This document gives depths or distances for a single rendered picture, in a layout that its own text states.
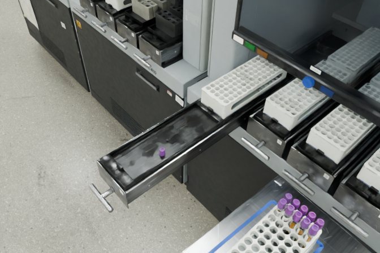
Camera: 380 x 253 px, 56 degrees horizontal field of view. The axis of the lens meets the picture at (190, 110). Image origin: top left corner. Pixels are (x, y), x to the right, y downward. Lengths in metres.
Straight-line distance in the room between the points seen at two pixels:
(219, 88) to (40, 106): 1.53
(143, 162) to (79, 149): 1.15
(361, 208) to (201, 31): 0.70
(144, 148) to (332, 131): 0.50
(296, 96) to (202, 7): 0.40
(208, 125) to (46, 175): 1.18
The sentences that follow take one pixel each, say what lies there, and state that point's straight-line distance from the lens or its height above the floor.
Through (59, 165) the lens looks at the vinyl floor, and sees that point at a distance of 2.04.
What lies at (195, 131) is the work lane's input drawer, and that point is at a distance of 1.01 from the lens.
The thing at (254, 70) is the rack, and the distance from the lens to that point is 1.14.
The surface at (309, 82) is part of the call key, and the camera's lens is 0.94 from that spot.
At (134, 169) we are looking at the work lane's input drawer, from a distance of 0.93.
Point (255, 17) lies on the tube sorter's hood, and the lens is 1.00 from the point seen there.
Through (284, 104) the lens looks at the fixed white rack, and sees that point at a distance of 1.04.
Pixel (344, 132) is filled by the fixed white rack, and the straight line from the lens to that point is 1.02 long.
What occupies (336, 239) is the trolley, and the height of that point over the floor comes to 0.82.
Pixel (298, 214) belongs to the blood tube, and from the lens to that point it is 0.75.
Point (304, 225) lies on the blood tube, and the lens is 0.74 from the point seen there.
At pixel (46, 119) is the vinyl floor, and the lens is 2.30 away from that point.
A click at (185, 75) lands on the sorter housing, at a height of 0.73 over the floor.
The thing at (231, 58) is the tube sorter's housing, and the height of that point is 0.88.
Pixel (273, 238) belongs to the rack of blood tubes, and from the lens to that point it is 0.77.
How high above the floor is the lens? 1.56
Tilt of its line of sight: 45 degrees down
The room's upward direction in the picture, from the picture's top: 2 degrees clockwise
